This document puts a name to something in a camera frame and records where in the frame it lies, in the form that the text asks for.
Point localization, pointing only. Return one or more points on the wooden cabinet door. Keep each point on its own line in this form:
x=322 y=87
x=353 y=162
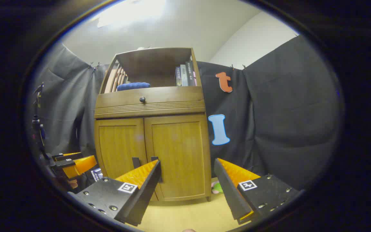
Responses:
x=180 y=151
x=119 y=145

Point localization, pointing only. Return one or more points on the grey book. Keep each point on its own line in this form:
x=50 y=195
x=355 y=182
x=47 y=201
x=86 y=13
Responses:
x=184 y=75

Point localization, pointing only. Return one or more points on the pink book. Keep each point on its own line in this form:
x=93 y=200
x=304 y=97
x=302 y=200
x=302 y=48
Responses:
x=194 y=79

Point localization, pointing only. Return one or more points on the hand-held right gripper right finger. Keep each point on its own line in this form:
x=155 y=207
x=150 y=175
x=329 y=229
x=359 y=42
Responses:
x=230 y=193

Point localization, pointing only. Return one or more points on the black backdrop cloth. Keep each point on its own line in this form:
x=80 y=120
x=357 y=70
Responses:
x=285 y=112

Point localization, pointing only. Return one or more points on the green plush toy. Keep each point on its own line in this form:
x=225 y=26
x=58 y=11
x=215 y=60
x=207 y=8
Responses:
x=218 y=187

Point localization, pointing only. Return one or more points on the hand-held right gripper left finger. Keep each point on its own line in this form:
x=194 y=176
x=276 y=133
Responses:
x=147 y=193

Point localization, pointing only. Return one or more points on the black book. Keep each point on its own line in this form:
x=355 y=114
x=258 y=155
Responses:
x=190 y=73

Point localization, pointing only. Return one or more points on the blue cushion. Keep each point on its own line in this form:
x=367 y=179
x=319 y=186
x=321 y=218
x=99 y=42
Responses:
x=133 y=86

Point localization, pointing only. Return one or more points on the wooden drawer with black knob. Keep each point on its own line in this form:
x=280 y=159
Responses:
x=172 y=98

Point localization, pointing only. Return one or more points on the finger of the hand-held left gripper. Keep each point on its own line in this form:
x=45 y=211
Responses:
x=80 y=165
x=66 y=157

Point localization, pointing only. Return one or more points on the wooden slatted rack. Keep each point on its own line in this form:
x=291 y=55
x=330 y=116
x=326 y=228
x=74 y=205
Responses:
x=118 y=79

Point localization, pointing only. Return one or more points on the thin navy book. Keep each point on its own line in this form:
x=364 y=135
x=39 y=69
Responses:
x=178 y=77

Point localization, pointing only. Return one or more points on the wooden double-door shoe cabinet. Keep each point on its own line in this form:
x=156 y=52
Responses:
x=153 y=108

